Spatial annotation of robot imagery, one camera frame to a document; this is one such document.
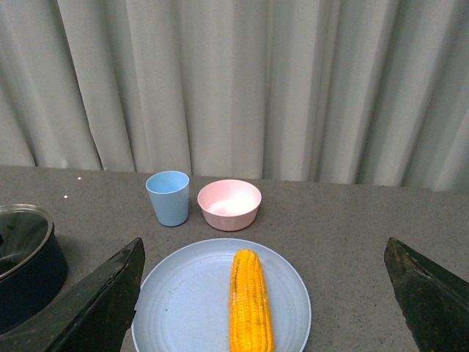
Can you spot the glass pot lid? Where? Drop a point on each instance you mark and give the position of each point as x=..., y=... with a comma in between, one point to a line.
x=25, y=229

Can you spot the pink bowl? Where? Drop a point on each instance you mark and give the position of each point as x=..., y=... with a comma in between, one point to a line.
x=229, y=205

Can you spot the white curtain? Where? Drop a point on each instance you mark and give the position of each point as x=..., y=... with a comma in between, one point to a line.
x=370, y=92

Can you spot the light blue cup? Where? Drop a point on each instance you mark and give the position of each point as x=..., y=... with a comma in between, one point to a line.
x=169, y=194

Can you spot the dark blue pot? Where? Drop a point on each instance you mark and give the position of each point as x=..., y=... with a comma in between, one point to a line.
x=32, y=287

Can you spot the yellow corn cob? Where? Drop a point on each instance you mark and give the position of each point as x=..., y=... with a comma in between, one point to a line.
x=250, y=322

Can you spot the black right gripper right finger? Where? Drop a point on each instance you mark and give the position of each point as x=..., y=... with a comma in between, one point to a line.
x=433, y=300

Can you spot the light blue plate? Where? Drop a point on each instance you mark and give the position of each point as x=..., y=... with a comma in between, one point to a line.
x=183, y=303

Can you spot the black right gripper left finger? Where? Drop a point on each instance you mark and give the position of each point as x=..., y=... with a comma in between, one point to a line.
x=93, y=315

